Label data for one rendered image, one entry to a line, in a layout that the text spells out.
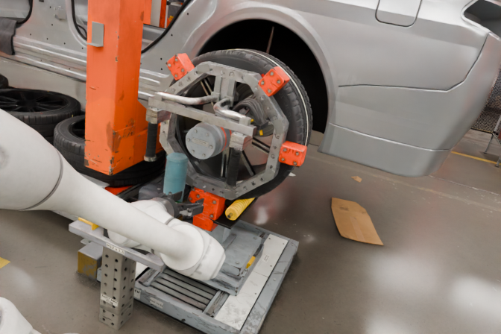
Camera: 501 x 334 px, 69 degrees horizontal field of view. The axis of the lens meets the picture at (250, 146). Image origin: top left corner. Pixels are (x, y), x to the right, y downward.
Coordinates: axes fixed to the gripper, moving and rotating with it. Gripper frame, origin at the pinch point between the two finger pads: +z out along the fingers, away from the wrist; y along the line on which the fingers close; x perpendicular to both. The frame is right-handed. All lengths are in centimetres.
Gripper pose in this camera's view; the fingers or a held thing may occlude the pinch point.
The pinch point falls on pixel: (188, 200)
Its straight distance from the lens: 128.5
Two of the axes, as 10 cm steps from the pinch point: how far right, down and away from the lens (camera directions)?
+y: -9.4, -2.6, 2.1
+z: 2.3, -0.3, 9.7
